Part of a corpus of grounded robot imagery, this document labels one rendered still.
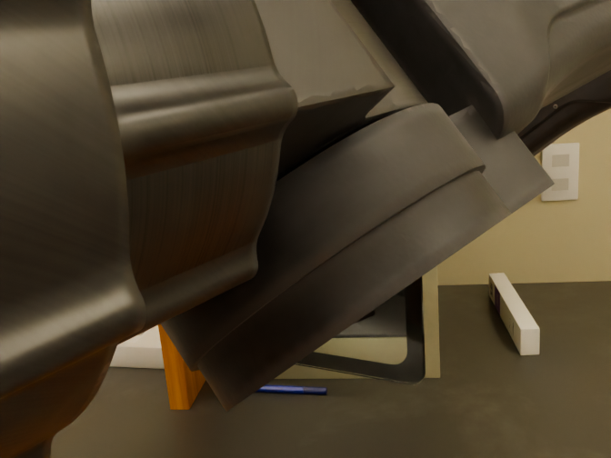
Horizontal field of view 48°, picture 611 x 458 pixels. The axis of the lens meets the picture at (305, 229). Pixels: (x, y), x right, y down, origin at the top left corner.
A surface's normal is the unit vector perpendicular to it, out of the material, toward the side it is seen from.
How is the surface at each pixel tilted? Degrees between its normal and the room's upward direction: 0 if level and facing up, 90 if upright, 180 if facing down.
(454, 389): 0
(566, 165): 90
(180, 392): 90
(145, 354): 90
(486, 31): 53
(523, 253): 90
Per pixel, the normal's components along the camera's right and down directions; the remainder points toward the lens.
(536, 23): 0.41, -0.43
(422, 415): -0.07, -0.96
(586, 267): -0.13, 0.28
